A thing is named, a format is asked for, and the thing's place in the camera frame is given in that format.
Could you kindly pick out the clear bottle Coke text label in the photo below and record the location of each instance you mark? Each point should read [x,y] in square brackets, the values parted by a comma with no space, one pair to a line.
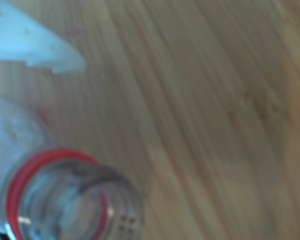
[57,153]

